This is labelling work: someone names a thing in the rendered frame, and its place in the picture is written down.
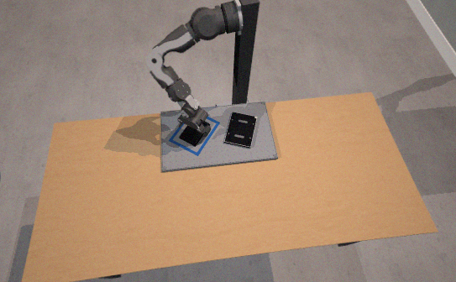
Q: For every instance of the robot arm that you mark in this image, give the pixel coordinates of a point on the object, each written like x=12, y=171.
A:
x=207, y=24

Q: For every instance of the blue tape outline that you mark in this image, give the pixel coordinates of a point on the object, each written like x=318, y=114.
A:
x=200, y=149

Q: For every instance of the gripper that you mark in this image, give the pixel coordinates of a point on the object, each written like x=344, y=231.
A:
x=194, y=122

